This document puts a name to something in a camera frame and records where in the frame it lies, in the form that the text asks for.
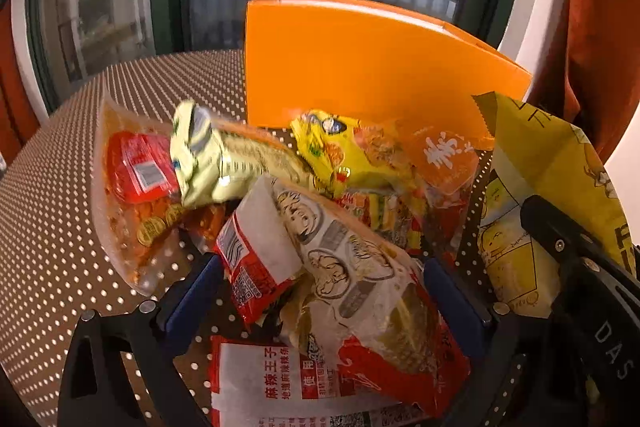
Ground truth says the red white snack packet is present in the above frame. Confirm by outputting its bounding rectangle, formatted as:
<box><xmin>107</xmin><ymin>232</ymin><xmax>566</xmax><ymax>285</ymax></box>
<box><xmin>209</xmin><ymin>336</ymin><xmax>426</xmax><ymax>426</ymax></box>

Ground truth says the large yellow chips bag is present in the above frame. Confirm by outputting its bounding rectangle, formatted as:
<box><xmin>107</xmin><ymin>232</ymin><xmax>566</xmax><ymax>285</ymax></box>
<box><xmin>475</xmin><ymin>92</ymin><xmax>637</xmax><ymax>317</ymax></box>

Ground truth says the clear red spicy snack pouch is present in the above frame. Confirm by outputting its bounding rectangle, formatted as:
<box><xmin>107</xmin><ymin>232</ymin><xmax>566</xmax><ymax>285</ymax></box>
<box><xmin>91</xmin><ymin>94</ymin><xmax>231</xmax><ymax>297</ymax></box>

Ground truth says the red white cartoon snack bag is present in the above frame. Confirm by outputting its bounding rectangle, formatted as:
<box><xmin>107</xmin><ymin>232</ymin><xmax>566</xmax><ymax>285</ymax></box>
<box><xmin>216</xmin><ymin>174</ymin><xmax>471</xmax><ymax>418</ymax></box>

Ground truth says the pale green snack packet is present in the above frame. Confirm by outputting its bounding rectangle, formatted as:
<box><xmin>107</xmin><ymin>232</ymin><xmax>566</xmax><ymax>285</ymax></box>
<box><xmin>169</xmin><ymin>100</ymin><xmax>321</xmax><ymax>208</ymax></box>

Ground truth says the polka dot brown tablecloth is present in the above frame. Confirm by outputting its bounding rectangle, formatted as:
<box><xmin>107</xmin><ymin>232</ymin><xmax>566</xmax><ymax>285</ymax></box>
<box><xmin>0</xmin><ymin>48</ymin><xmax>532</xmax><ymax>427</ymax></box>

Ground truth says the orange translucent snack packet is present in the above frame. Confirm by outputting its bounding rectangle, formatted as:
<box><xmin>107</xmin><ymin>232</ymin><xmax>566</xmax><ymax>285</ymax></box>
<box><xmin>397</xmin><ymin>120</ymin><xmax>495</xmax><ymax>260</ymax></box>

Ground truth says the rust orange right curtain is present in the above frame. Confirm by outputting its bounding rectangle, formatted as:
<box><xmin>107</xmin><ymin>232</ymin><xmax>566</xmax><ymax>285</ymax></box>
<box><xmin>528</xmin><ymin>0</ymin><xmax>639</xmax><ymax>160</ymax></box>

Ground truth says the rust orange curtain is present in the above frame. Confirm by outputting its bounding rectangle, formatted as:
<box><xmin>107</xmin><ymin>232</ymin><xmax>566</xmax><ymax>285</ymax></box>
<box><xmin>0</xmin><ymin>1</ymin><xmax>40</xmax><ymax>166</ymax></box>
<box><xmin>528</xmin><ymin>0</ymin><xmax>639</xmax><ymax>160</ymax></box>

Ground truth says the yellow cartoon snack packet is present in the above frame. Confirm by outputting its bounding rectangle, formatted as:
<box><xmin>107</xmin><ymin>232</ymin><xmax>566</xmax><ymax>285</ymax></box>
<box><xmin>291</xmin><ymin>109</ymin><xmax>424</xmax><ymax>198</ymax></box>

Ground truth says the rust orange left curtain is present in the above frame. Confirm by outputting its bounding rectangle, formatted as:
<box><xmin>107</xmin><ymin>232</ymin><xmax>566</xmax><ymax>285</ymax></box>
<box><xmin>0</xmin><ymin>1</ymin><xmax>40</xmax><ymax>166</ymax></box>

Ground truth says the orange cardboard box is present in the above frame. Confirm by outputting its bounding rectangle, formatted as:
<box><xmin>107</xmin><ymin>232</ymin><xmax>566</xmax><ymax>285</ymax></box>
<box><xmin>244</xmin><ymin>0</ymin><xmax>532</xmax><ymax>141</ymax></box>

